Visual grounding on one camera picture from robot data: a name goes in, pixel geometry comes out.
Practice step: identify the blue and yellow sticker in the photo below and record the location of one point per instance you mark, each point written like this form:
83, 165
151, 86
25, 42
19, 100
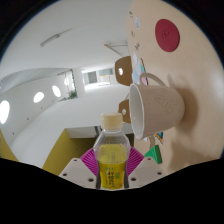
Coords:
131, 14

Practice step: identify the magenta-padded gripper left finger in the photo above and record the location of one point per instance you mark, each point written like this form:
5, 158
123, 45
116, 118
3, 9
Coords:
77, 170

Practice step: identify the colourful paper sticker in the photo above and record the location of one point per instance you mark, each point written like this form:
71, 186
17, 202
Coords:
159, 137

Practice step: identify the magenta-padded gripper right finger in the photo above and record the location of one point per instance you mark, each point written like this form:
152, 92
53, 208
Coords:
146, 169

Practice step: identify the colourful illustrated paper sheet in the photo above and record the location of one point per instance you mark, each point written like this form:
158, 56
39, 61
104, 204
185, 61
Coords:
137, 71

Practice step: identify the beige ceramic mug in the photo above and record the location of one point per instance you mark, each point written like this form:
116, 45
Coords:
160, 106

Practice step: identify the small round pale sticker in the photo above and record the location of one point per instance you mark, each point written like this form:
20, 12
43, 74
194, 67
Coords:
132, 33

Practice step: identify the flat round red coaster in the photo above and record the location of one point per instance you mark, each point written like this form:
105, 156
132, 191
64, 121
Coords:
167, 35

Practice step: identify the clear bottle with yellow drink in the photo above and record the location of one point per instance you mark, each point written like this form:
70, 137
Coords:
112, 166

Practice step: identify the wooden stair handrail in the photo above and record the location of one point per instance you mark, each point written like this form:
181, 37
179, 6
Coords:
115, 45

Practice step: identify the small green box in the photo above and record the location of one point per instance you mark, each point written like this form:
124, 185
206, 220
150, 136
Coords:
154, 155

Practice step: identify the white and blue cloud sticker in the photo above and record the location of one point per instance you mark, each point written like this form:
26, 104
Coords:
137, 22

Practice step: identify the group of oval ceiling lights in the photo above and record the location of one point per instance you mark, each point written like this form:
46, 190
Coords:
38, 97

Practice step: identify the green potted plant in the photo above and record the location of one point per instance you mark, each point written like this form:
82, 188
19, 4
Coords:
72, 95

